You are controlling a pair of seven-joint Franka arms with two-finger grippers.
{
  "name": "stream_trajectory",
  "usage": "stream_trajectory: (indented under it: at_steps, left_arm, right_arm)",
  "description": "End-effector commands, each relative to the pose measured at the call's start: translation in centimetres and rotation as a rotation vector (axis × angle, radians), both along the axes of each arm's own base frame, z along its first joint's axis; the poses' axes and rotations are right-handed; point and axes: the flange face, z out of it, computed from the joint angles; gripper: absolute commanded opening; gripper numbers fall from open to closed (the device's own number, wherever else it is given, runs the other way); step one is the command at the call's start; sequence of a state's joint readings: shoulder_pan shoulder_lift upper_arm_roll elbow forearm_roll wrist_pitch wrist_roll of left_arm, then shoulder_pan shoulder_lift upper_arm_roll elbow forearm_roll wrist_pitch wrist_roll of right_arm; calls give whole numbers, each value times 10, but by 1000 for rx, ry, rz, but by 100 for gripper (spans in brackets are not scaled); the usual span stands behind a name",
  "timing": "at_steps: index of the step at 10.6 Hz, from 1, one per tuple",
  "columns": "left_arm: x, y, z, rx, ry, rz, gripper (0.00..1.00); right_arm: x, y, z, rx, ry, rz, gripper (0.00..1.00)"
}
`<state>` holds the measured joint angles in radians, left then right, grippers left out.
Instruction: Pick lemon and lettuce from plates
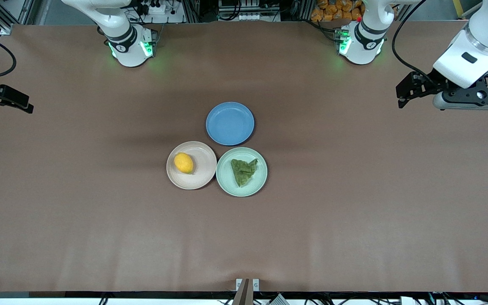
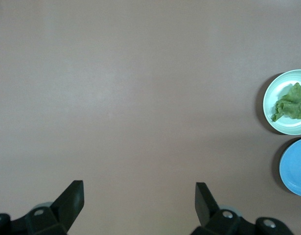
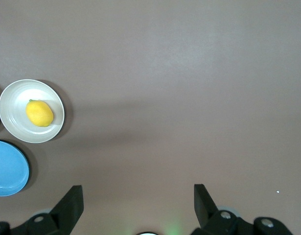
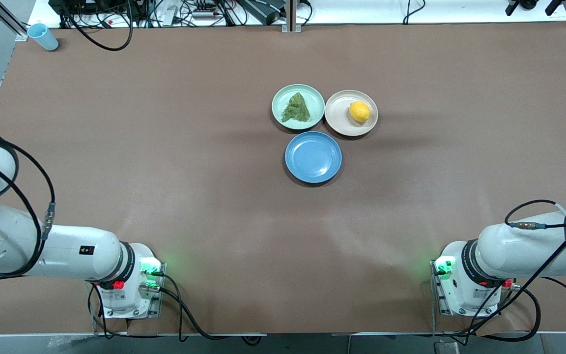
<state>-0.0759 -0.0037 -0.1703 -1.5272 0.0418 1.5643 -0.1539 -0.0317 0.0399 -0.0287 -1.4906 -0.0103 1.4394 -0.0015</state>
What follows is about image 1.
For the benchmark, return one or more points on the pale green round plate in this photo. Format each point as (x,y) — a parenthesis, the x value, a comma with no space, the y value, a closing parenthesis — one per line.
(227,178)

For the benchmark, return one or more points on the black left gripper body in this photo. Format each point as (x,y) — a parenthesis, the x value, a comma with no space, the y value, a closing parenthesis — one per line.
(431,82)

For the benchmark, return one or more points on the yellow lemon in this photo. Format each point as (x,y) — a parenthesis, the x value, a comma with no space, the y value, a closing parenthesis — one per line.
(183,163)

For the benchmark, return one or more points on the bag of oranges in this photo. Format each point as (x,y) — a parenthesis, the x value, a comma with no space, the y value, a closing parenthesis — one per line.
(333,10)

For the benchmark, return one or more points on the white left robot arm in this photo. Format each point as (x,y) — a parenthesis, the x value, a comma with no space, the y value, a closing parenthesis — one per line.
(362,42)

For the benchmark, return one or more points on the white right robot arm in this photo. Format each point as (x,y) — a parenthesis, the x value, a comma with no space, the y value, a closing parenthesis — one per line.
(129,46)

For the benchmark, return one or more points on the green lettuce leaf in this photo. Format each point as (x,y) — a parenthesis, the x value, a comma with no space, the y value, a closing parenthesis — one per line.
(243,171)

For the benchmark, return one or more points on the pink round plate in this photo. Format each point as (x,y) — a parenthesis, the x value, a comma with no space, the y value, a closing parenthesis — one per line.
(199,169)

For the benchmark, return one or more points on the brown camera mount post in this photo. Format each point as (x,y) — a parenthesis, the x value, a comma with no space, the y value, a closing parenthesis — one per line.
(242,294)

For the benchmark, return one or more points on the blue round plate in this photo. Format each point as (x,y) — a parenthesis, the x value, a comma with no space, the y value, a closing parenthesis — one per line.
(230,123)

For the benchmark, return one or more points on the white power strip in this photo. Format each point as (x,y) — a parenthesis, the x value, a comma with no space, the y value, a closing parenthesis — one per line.
(156,9)

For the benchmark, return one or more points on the white mount bracket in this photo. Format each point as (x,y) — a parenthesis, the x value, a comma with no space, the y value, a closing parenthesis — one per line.
(256,284)

